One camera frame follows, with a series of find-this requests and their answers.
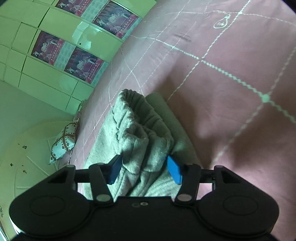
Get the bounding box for grey-green pants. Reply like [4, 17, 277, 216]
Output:
[84, 89, 201, 199]

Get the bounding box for white patterned pillow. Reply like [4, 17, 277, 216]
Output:
[49, 120, 78, 165]

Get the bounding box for cream bed headboard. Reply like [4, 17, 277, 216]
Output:
[1, 119, 71, 240]

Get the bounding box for upper right red poster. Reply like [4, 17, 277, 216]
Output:
[64, 47, 106, 84]

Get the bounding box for red poster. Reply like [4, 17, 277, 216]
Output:
[55, 0, 93, 16]
[64, 47, 106, 84]
[92, 1, 142, 41]
[31, 31, 65, 70]

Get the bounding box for pink checked bed sheet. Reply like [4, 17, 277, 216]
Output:
[69, 1, 295, 240]

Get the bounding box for cream built-in wardrobe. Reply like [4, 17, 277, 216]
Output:
[1, 1, 155, 114]

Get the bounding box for upper left red poster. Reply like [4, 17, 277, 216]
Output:
[31, 31, 65, 70]

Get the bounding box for lower right red poster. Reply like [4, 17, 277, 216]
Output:
[92, 1, 142, 41]

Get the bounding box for lower left red poster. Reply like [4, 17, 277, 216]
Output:
[55, 0, 93, 16]

